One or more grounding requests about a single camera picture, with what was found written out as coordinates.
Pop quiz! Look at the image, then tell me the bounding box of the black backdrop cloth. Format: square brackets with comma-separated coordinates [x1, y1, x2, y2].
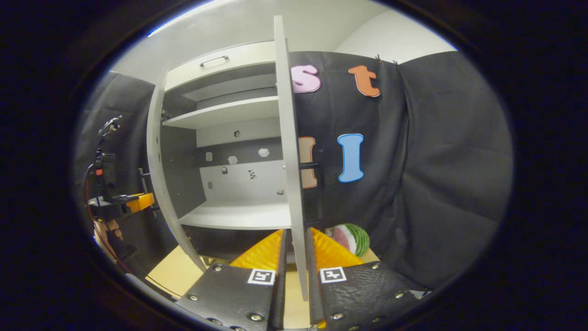
[76, 71, 157, 258]
[289, 51, 514, 290]

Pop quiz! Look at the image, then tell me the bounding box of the watermelon slice toy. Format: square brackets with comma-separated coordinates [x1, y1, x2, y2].
[331, 224, 370, 257]

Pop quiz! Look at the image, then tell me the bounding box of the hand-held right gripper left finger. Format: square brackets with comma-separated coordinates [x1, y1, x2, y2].
[176, 228, 288, 331]

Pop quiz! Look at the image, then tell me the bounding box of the white double-door shoe cabinet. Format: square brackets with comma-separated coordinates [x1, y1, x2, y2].
[158, 40, 294, 263]

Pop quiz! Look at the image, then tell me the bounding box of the white cabinet drawer front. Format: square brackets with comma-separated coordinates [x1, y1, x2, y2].
[164, 41, 277, 91]

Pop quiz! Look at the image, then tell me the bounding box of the cabinet door with headphone sticker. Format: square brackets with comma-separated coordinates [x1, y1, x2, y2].
[273, 15, 309, 302]

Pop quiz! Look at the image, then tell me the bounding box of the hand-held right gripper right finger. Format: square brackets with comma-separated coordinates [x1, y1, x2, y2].
[305, 227, 428, 331]

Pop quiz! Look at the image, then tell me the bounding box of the white cabinet shelf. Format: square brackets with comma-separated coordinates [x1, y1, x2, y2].
[162, 96, 281, 130]

